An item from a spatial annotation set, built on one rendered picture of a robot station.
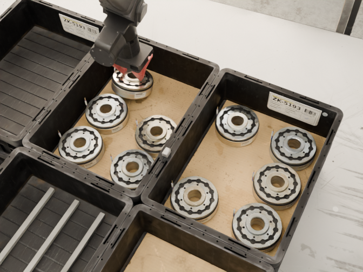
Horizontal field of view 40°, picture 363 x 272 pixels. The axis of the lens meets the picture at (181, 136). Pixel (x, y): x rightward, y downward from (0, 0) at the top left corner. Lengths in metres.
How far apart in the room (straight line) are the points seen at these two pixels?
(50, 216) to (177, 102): 0.41
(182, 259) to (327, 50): 0.83
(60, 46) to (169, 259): 0.69
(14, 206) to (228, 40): 0.82
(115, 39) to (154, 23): 0.60
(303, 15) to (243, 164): 1.69
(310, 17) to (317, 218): 1.64
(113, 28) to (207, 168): 0.37
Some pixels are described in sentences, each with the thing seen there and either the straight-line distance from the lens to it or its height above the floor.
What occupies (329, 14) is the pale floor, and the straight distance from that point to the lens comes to 2.77.
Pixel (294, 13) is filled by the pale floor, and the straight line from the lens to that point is 2.74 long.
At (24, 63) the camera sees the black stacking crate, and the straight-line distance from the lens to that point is 1.42.
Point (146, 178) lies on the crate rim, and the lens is 1.01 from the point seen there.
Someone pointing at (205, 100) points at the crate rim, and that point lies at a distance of 1.12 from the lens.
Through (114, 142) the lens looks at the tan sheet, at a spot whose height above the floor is 0.83.
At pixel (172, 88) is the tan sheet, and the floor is 0.83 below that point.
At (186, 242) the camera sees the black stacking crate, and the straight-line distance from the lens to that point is 1.01.
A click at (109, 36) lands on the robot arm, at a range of 1.04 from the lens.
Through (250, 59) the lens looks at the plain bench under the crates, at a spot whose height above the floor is 0.70.
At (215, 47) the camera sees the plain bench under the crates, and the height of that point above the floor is 0.70.
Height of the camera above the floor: 1.81
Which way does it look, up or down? 56 degrees down
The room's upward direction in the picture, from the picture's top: 3 degrees counter-clockwise
